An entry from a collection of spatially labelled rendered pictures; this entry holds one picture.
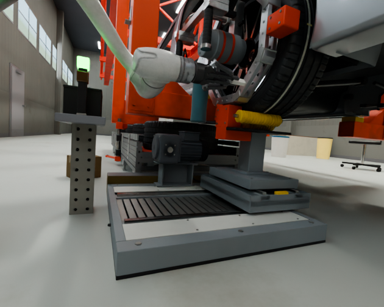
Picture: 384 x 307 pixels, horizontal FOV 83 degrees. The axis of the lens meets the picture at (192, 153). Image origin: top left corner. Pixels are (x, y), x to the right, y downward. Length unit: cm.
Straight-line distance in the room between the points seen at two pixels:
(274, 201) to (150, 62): 77
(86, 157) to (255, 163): 84
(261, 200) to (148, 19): 124
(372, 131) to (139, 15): 254
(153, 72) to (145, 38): 78
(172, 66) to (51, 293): 71
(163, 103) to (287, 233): 103
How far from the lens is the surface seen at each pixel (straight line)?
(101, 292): 68
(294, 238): 98
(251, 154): 119
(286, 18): 96
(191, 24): 124
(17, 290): 75
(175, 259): 72
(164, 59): 78
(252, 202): 99
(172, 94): 150
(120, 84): 341
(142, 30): 156
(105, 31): 92
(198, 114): 117
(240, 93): 105
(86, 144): 111
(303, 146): 931
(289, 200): 113
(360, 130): 286
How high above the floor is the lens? 40
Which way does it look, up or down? 4 degrees down
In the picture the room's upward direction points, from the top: 4 degrees clockwise
